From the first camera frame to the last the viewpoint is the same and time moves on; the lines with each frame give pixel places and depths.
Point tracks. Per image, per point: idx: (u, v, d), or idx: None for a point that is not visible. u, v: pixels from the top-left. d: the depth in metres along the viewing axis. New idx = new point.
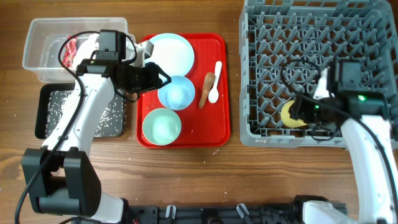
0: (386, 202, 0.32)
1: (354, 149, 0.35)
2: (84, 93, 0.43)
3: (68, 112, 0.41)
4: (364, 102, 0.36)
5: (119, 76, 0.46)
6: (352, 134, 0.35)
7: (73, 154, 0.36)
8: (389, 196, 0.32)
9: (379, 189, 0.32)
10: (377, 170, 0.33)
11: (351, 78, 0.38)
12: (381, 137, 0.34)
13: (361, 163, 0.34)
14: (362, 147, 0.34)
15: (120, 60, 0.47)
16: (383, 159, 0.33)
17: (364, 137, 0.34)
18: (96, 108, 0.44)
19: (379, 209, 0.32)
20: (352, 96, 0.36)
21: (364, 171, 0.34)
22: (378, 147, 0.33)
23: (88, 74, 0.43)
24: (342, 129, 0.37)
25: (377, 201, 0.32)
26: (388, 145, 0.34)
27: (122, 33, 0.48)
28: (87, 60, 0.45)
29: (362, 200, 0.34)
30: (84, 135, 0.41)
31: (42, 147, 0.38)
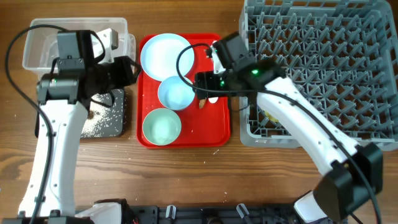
0: (327, 144, 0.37)
1: (283, 119, 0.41)
2: (52, 130, 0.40)
3: (40, 162, 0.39)
4: (256, 75, 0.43)
5: (87, 88, 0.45)
6: (270, 106, 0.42)
7: (55, 223, 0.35)
8: (326, 137, 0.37)
9: (315, 137, 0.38)
10: (305, 123, 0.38)
11: (239, 51, 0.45)
12: (291, 94, 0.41)
13: (291, 125, 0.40)
14: (283, 111, 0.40)
15: (86, 66, 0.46)
16: (303, 112, 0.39)
17: (278, 102, 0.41)
18: (71, 148, 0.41)
19: (326, 154, 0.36)
20: (244, 71, 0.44)
21: (298, 130, 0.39)
22: (294, 104, 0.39)
23: (52, 102, 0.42)
24: (267, 108, 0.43)
25: (320, 147, 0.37)
26: (301, 99, 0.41)
27: (83, 34, 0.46)
28: (48, 78, 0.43)
29: (311, 154, 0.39)
30: (63, 187, 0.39)
31: (19, 216, 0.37)
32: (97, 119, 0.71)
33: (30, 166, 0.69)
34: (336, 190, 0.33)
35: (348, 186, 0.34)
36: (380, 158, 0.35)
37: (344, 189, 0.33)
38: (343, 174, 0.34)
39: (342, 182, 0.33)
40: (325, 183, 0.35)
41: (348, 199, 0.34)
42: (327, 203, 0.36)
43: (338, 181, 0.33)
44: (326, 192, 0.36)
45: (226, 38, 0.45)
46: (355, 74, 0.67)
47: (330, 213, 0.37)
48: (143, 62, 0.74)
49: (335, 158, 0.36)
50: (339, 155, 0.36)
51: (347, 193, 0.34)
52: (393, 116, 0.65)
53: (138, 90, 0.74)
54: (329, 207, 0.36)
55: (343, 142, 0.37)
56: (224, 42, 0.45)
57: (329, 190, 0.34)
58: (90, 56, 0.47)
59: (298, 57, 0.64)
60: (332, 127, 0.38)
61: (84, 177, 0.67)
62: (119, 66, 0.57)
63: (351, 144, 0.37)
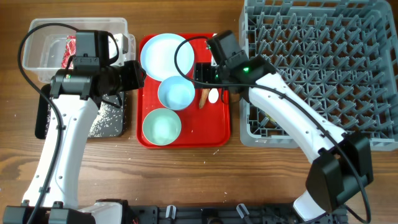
0: (314, 132, 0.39)
1: (272, 111, 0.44)
2: (63, 124, 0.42)
3: (48, 153, 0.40)
4: (247, 73, 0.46)
5: (101, 86, 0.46)
6: (262, 101, 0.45)
7: (57, 212, 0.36)
8: (313, 127, 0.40)
9: (303, 127, 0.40)
10: (294, 114, 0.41)
11: (232, 50, 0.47)
12: (280, 89, 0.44)
13: (282, 117, 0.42)
14: (273, 104, 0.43)
15: (101, 65, 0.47)
16: (291, 104, 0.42)
17: (268, 96, 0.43)
18: (78, 143, 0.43)
19: (313, 142, 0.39)
20: (237, 70, 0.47)
21: (287, 121, 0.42)
22: (282, 98, 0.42)
23: (66, 96, 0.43)
24: (259, 104, 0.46)
25: (308, 136, 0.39)
26: (289, 92, 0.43)
27: (101, 32, 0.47)
28: (63, 73, 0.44)
29: (301, 143, 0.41)
30: (69, 181, 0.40)
31: (23, 203, 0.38)
32: (97, 119, 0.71)
33: (30, 166, 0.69)
34: (326, 178, 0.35)
35: (337, 174, 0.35)
36: (367, 146, 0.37)
37: (333, 176, 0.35)
38: (331, 161, 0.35)
39: (331, 170, 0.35)
40: (315, 172, 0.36)
41: (338, 187, 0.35)
42: (318, 194, 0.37)
43: (326, 168, 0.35)
44: (316, 182, 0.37)
45: (218, 35, 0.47)
46: (355, 74, 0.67)
47: (322, 205, 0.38)
48: (143, 62, 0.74)
49: (322, 146, 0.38)
50: (327, 144, 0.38)
51: (337, 180, 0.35)
52: (393, 116, 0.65)
53: (138, 90, 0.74)
54: (320, 198, 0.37)
55: (330, 130, 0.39)
56: (217, 38, 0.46)
57: (320, 180, 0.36)
58: (106, 56, 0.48)
59: (298, 57, 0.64)
60: (319, 117, 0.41)
61: (84, 177, 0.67)
62: (131, 68, 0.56)
63: (337, 132, 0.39)
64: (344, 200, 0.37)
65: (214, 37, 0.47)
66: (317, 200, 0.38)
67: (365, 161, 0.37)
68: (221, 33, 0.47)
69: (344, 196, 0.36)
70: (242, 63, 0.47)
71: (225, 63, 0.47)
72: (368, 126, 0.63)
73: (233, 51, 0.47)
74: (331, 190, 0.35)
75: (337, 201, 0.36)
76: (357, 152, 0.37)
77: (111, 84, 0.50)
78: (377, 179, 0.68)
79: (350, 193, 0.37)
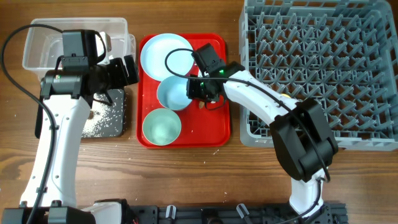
0: (272, 106, 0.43)
1: (243, 100, 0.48)
2: (55, 124, 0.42)
3: (43, 154, 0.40)
4: (222, 73, 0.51)
5: (91, 84, 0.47)
6: (234, 93, 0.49)
7: (56, 211, 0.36)
8: (272, 102, 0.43)
9: (264, 104, 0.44)
10: (256, 97, 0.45)
11: (212, 58, 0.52)
12: (246, 79, 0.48)
13: (250, 102, 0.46)
14: (241, 93, 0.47)
15: (89, 65, 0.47)
16: (256, 90, 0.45)
17: (236, 86, 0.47)
18: (73, 142, 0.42)
19: (272, 114, 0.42)
20: (215, 73, 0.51)
21: (254, 104, 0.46)
22: (248, 85, 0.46)
23: (56, 96, 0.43)
24: (235, 98, 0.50)
25: (267, 110, 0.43)
26: (254, 80, 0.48)
27: (88, 31, 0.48)
28: (52, 74, 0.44)
29: (265, 120, 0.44)
30: (65, 180, 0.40)
31: (20, 205, 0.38)
32: (97, 119, 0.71)
33: (30, 166, 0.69)
34: (282, 140, 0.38)
35: (291, 137, 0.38)
36: (320, 109, 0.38)
37: (288, 139, 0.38)
38: (284, 125, 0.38)
39: (284, 132, 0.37)
40: (276, 139, 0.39)
41: (298, 150, 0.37)
42: (286, 162, 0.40)
43: (280, 131, 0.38)
44: (281, 149, 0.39)
45: (200, 50, 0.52)
46: (355, 74, 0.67)
47: (293, 172, 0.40)
48: (143, 63, 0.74)
49: (278, 114, 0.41)
50: (282, 112, 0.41)
51: (293, 145, 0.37)
52: (393, 116, 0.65)
53: (138, 90, 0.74)
54: (290, 166, 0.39)
55: (285, 101, 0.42)
56: (199, 53, 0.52)
57: (282, 145, 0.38)
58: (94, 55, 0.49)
59: (298, 57, 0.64)
60: (278, 95, 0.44)
61: (84, 177, 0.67)
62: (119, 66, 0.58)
63: (291, 102, 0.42)
64: (312, 167, 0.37)
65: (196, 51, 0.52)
66: (289, 169, 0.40)
67: (323, 125, 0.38)
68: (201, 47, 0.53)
69: (310, 162, 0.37)
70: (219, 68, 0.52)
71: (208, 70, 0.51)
72: (368, 126, 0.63)
73: (212, 60, 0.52)
74: (291, 153, 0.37)
75: (303, 167, 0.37)
76: (311, 116, 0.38)
77: (101, 82, 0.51)
78: (377, 179, 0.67)
79: (316, 160, 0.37)
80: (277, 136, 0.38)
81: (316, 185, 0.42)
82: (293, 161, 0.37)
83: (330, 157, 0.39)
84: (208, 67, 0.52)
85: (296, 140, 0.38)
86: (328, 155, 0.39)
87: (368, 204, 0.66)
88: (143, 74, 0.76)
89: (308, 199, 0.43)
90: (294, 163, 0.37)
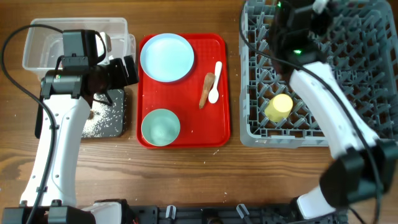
0: (347, 129, 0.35)
1: (309, 98, 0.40)
2: (55, 124, 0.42)
3: (43, 153, 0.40)
4: (299, 55, 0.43)
5: (91, 84, 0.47)
6: (302, 84, 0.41)
7: (56, 210, 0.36)
8: (347, 122, 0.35)
9: (336, 121, 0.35)
10: (331, 108, 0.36)
11: (302, 23, 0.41)
12: (326, 79, 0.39)
13: (318, 106, 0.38)
14: (313, 94, 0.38)
15: (89, 64, 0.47)
16: (333, 99, 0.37)
17: (311, 83, 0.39)
18: (73, 141, 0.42)
19: (344, 141, 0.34)
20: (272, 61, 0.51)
21: (322, 112, 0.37)
22: (326, 88, 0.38)
23: (56, 96, 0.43)
24: (295, 86, 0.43)
25: (339, 132, 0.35)
26: (333, 84, 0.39)
27: (89, 31, 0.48)
28: (52, 74, 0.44)
29: (329, 137, 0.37)
30: (65, 180, 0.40)
31: (20, 205, 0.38)
32: (97, 119, 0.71)
33: (30, 166, 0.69)
34: (347, 175, 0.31)
35: (359, 175, 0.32)
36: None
37: (354, 177, 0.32)
38: (357, 158, 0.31)
39: (352, 166, 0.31)
40: (337, 165, 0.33)
41: (355, 186, 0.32)
42: (331, 186, 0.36)
43: (349, 163, 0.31)
44: (336, 177, 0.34)
45: (296, 15, 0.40)
46: (355, 74, 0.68)
47: (331, 195, 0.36)
48: (143, 63, 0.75)
49: (351, 143, 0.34)
50: (356, 143, 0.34)
51: (353, 179, 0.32)
52: (393, 116, 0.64)
53: (138, 90, 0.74)
54: (333, 188, 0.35)
55: (363, 130, 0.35)
56: (291, 19, 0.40)
57: (338, 170, 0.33)
58: (95, 55, 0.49)
59: None
60: (357, 116, 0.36)
61: (84, 177, 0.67)
62: (119, 66, 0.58)
63: (370, 135, 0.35)
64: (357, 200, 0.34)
65: (294, 14, 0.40)
66: (328, 189, 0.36)
67: (388, 172, 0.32)
68: (301, 9, 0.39)
69: (356, 198, 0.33)
70: (298, 42, 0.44)
71: (283, 34, 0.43)
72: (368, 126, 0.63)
73: (299, 30, 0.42)
74: (347, 186, 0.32)
75: (347, 199, 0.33)
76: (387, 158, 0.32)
77: (101, 82, 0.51)
78: None
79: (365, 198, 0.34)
80: (344, 167, 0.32)
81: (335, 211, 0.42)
82: (341, 191, 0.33)
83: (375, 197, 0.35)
84: (288, 30, 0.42)
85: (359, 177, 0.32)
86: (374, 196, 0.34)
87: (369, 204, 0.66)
88: (143, 74, 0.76)
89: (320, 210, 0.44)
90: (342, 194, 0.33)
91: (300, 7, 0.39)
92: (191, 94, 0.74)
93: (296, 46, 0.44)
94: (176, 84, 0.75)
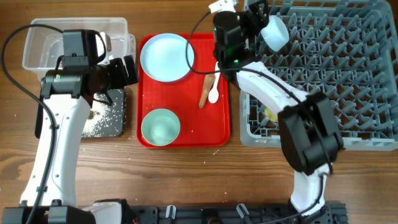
0: (282, 96, 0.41)
1: (252, 88, 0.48)
2: (55, 124, 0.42)
3: (43, 153, 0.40)
4: (237, 64, 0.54)
5: (91, 84, 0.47)
6: (245, 81, 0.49)
7: (56, 210, 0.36)
8: (282, 92, 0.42)
9: (271, 94, 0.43)
10: (265, 85, 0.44)
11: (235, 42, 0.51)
12: (259, 70, 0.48)
13: (260, 91, 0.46)
14: (253, 83, 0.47)
15: (89, 63, 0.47)
16: (267, 80, 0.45)
17: (249, 76, 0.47)
18: (73, 140, 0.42)
19: (279, 102, 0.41)
20: (229, 61, 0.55)
21: (262, 94, 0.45)
22: (260, 75, 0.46)
23: (56, 96, 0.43)
24: (245, 86, 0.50)
25: (277, 100, 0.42)
26: (266, 71, 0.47)
27: (89, 31, 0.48)
28: (53, 73, 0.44)
29: (272, 108, 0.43)
30: (66, 179, 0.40)
31: (20, 204, 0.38)
32: (97, 119, 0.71)
33: (30, 166, 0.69)
34: (288, 131, 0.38)
35: (300, 130, 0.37)
36: (329, 102, 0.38)
37: (295, 127, 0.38)
38: (293, 114, 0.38)
39: (291, 121, 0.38)
40: (283, 128, 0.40)
41: (305, 141, 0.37)
42: (292, 154, 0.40)
43: (288, 119, 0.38)
44: (288, 143, 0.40)
45: (229, 35, 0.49)
46: (355, 74, 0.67)
47: (296, 164, 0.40)
48: (143, 62, 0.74)
49: (286, 105, 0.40)
50: (292, 104, 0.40)
51: (298, 137, 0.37)
52: (393, 116, 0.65)
53: (138, 90, 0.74)
54: (295, 158, 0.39)
55: (296, 93, 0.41)
56: (226, 38, 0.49)
57: (286, 134, 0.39)
58: (95, 55, 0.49)
59: (298, 57, 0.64)
60: (289, 86, 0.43)
61: (84, 177, 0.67)
62: (119, 66, 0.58)
63: (302, 94, 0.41)
64: (316, 157, 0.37)
65: (227, 35, 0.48)
66: (294, 161, 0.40)
67: (330, 119, 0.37)
68: (232, 30, 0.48)
69: (314, 155, 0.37)
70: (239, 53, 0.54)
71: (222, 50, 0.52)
72: (368, 126, 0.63)
73: (235, 45, 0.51)
74: (296, 143, 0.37)
75: (305, 158, 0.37)
76: (320, 108, 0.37)
77: (101, 82, 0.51)
78: (377, 179, 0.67)
79: (321, 155, 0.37)
80: (285, 126, 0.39)
81: (319, 184, 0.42)
82: (297, 152, 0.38)
83: (337, 154, 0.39)
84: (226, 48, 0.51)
85: (301, 131, 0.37)
86: (333, 150, 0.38)
87: (368, 204, 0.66)
88: (143, 74, 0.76)
89: (310, 193, 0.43)
90: (298, 154, 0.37)
91: (231, 28, 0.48)
92: (191, 94, 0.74)
93: (235, 56, 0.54)
94: (176, 83, 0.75)
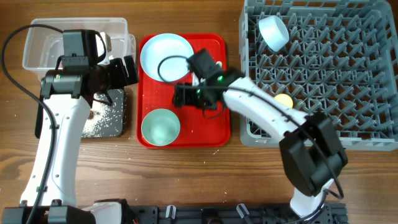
0: (279, 119, 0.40)
1: (242, 109, 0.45)
2: (55, 124, 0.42)
3: (43, 152, 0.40)
4: (222, 81, 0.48)
5: (91, 84, 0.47)
6: (234, 101, 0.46)
7: (56, 210, 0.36)
8: (278, 114, 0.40)
9: (267, 117, 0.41)
10: (260, 107, 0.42)
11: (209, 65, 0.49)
12: (249, 88, 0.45)
13: (252, 113, 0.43)
14: (244, 103, 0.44)
15: (89, 64, 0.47)
16: (259, 99, 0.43)
17: (239, 96, 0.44)
18: (73, 140, 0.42)
19: (278, 127, 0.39)
20: (213, 80, 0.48)
21: (254, 115, 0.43)
22: (251, 95, 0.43)
23: (57, 96, 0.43)
24: (234, 106, 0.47)
25: (273, 124, 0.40)
26: (257, 89, 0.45)
27: (89, 31, 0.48)
28: (52, 74, 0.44)
29: (269, 131, 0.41)
30: (66, 179, 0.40)
31: (20, 204, 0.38)
32: (97, 119, 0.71)
33: (30, 166, 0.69)
34: (293, 160, 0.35)
35: (304, 156, 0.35)
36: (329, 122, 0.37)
37: (300, 155, 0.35)
38: (295, 142, 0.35)
39: (295, 150, 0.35)
40: (285, 157, 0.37)
41: (310, 167, 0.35)
42: (295, 179, 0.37)
43: (291, 149, 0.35)
44: (291, 169, 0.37)
45: (197, 59, 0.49)
46: (355, 74, 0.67)
47: (300, 187, 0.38)
48: (143, 61, 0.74)
49: (286, 129, 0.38)
50: (291, 127, 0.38)
51: (305, 163, 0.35)
52: (393, 116, 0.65)
53: (138, 90, 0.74)
54: (299, 183, 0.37)
55: (294, 114, 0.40)
56: (197, 65, 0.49)
57: (290, 162, 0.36)
58: (95, 55, 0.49)
59: (298, 57, 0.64)
60: (285, 107, 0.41)
61: (84, 177, 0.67)
62: (119, 66, 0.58)
63: (300, 116, 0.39)
64: (323, 180, 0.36)
65: (194, 60, 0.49)
66: (298, 185, 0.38)
67: (333, 139, 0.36)
68: (199, 55, 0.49)
69: (321, 178, 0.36)
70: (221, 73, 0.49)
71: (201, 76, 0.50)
72: (368, 126, 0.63)
73: (209, 66, 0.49)
74: (303, 172, 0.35)
75: (314, 183, 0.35)
76: (323, 130, 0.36)
77: (101, 82, 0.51)
78: (377, 180, 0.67)
79: (328, 177, 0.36)
80: (288, 155, 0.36)
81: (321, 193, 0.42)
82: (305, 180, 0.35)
83: (339, 170, 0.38)
84: (203, 72, 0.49)
85: (306, 158, 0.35)
86: (337, 168, 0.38)
87: (369, 204, 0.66)
88: (143, 74, 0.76)
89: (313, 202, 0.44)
90: (306, 182, 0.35)
91: (196, 54, 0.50)
92: None
93: (219, 77, 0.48)
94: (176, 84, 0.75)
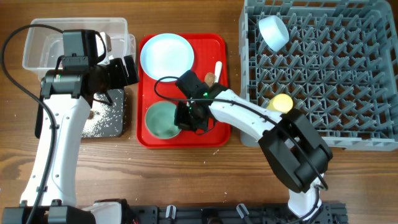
0: (258, 122, 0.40)
1: (227, 118, 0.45)
2: (55, 124, 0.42)
3: (43, 152, 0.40)
4: (207, 96, 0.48)
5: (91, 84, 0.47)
6: (219, 112, 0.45)
7: (56, 210, 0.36)
8: (257, 117, 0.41)
9: (248, 122, 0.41)
10: (242, 113, 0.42)
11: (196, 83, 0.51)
12: (231, 98, 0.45)
13: (236, 121, 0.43)
14: (227, 113, 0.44)
15: (89, 63, 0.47)
16: (240, 107, 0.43)
17: (222, 107, 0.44)
18: (72, 140, 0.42)
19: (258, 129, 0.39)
20: (199, 96, 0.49)
21: (238, 122, 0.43)
22: (233, 104, 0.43)
23: (56, 96, 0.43)
24: (221, 117, 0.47)
25: (254, 127, 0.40)
26: (237, 98, 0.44)
27: (89, 31, 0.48)
28: (52, 73, 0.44)
29: (252, 135, 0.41)
30: (65, 179, 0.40)
31: (20, 204, 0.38)
32: (97, 119, 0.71)
33: (30, 166, 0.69)
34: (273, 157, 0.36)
35: (283, 153, 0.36)
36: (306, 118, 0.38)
37: (278, 152, 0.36)
38: (273, 140, 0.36)
39: (273, 147, 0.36)
40: (268, 157, 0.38)
41: (291, 162, 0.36)
42: (283, 177, 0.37)
43: (270, 145, 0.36)
44: (275, 167, 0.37)
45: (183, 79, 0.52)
46: (355, 74, 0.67)
47: (290, 186, 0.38)
48: (143, 62, 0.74)
49: (265, 129, 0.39)
50: (270, 127, 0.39)
51: (285, 158, 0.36)
52: (393, 116, 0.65)
53: (138, 90, 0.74)
54: (286, 180, 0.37)
55: (271, 114, 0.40)
56: (184, 85, 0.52)
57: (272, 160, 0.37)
58: (95, 55, 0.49)
59: (298, 57, 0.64)
60: (263, 109, 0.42)
61: (84, 177, 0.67)
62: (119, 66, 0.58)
63: (277, 115, 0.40)
64: (308, 175, 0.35)
65: (181, 79, 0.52)
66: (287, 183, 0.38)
67: (311, 134, 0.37)
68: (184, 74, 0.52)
69: (306, 173, 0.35)
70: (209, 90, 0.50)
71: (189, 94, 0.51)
72: (368, 126, 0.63)
73: (195, 86, 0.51)
74: (284, 167, 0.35)
75: (300, 178, 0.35)
76: (299, 126, 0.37)
77: (101, 82, 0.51)
78: (377, 179, 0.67)
79: (313, 172, 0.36)
80: (268, 153, 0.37)
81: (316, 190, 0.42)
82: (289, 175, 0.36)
83: (326, 165, 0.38)
84: (191, 91, 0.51)
85: (286, 154, 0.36)
86: (322, 163, 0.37)
87: (369, 204, 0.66)
88: (143, 74, 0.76)
89: (307, 206, 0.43)
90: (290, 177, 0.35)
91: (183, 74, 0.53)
92: None
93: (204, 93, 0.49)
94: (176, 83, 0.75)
